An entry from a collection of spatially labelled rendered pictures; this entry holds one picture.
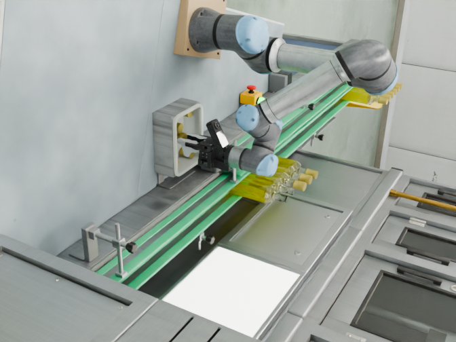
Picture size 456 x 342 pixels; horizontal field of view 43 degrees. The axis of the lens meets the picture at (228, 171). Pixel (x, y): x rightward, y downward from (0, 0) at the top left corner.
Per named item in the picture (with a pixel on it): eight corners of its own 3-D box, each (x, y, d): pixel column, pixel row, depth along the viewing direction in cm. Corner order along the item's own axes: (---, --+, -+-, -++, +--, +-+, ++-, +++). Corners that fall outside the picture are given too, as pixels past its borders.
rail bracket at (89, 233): (69, 260, 166) (131, 286, 156) (62, 210, 158) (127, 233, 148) (81, 252, 170) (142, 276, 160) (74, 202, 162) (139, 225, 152)
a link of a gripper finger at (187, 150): (172, 155, 198) (197, 160, 196) (172, 140, 196) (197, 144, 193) (176, 152, 201) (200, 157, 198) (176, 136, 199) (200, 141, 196)
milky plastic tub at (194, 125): (155, 173, 200) (176, 179, 196) (153, 112, 189) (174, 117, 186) (183, 155, 213) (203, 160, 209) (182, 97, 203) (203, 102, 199)
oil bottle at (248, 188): (220, 191, 219) (271, 205, 209) (220, 177, 216) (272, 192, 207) (227, 184, 223) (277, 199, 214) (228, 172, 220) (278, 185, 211)
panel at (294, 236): (142, 320, 172) (243, 364, 157) (142, 313, 170) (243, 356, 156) (275, 194, 241) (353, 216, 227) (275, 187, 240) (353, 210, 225)
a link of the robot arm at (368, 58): (389, 48, 158) (239, 136, 172) (397, 65, 167) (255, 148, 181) (370, 17, 163) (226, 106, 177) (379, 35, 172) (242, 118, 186)
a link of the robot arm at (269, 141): (275, 112, 181) (264, 144, 180) (288, 124, 191) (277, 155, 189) (254, 108, 185) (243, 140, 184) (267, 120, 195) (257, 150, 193)
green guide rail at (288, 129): (222, 171, 215) (240, 176, 211) (222, 169, 214) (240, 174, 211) (368, 59, 350) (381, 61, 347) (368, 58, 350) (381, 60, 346)
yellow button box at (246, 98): (238, 108, 244) (254, 112, 241) (239, 91, 241) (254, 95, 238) (246, 104, 250) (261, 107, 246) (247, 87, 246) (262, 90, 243)
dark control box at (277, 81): (267, 90, 265) (283, 93, 262) (268, 73, 262) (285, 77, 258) (275, 85, 272) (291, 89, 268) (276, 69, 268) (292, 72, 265)
